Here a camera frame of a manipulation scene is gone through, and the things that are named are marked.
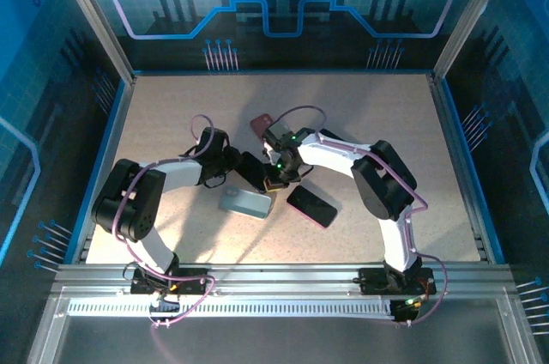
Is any black phone case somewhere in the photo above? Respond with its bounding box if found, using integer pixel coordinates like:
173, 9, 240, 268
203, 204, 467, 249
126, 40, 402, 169
237, 149, 269, 195

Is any light blue phone case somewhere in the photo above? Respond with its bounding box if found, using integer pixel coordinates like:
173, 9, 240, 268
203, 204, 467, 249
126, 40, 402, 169
218, 186, 276, 221

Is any pink-edged black phone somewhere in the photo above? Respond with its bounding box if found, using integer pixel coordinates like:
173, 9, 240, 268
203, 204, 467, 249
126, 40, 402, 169
286, 185, 340, 229

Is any red phone case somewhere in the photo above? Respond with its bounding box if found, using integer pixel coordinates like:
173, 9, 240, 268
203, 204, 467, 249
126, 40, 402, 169
250, 112, 276, 143

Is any grey metal platform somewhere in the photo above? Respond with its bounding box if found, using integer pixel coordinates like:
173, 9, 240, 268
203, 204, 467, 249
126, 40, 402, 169
25, 286, 546, 364

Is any circuit board with LED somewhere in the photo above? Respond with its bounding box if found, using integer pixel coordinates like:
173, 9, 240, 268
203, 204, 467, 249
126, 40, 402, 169
392, 294, 425, 325

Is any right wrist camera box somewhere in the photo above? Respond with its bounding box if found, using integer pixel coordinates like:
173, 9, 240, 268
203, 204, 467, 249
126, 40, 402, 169
266, 120, 293, 142

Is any aluminium frame cross rail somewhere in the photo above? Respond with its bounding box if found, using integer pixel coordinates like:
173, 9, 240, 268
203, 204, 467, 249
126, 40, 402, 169
50, 261, 516, 299

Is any aluminium table side rail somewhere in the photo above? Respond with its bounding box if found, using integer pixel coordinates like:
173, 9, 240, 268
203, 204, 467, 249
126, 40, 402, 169
63, 74, 137, 265
428, 72, 506, 264

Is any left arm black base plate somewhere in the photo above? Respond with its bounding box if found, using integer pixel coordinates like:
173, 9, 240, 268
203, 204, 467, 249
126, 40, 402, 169
130, 267, 215, 295

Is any white slotted cable duct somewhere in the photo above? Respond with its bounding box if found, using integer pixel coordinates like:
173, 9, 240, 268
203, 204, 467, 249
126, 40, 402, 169
66, 299, 395, 319

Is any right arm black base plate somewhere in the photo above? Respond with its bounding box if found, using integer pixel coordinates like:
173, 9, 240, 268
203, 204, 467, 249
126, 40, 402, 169
359, 267, 437, 295

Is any aluminium frame post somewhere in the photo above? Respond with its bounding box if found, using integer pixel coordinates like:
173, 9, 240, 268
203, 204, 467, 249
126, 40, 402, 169
431, 0, 518, 84
47, 0, 137, 84

